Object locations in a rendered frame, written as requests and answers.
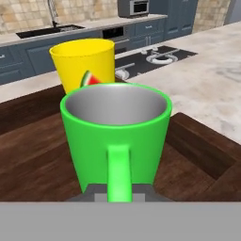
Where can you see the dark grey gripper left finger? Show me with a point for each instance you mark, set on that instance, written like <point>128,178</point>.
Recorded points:
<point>97,189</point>

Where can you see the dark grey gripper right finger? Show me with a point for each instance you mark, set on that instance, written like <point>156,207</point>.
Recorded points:
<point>141,189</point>

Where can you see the green mug with grey inside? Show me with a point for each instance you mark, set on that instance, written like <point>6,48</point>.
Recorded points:
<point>116,141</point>

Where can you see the dark brown wooden tray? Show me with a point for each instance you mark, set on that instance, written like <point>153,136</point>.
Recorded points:
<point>34,157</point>

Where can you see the yellow cup with watermelon print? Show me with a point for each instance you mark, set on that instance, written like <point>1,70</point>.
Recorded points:
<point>78,59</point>

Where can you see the black hob with white rings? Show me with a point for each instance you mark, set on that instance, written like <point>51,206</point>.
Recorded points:
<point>142,62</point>

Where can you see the blue base cupboard run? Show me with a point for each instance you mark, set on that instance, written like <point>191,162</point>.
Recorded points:
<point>147,33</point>
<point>28,59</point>

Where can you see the black and steel oven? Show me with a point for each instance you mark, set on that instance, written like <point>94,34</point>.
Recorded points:
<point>117,36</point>

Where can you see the black sink basin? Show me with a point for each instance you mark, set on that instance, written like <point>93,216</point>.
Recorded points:
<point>44,31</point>

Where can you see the blue tall cupboard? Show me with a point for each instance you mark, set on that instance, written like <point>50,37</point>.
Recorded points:
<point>179,17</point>

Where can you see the grey microwave oven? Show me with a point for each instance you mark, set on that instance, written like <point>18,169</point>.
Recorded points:
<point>133,8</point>

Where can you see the silver tap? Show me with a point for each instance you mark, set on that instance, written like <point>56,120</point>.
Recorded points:
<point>52,12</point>

